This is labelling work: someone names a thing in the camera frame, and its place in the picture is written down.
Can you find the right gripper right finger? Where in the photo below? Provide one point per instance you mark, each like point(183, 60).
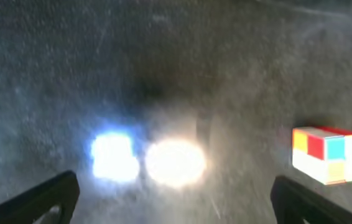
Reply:
point(297, 202)

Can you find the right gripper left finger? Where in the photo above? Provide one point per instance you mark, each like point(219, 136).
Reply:
point(54, 189)

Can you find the many-coloured puzzle cube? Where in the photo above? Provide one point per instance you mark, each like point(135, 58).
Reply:
point(316, 146)

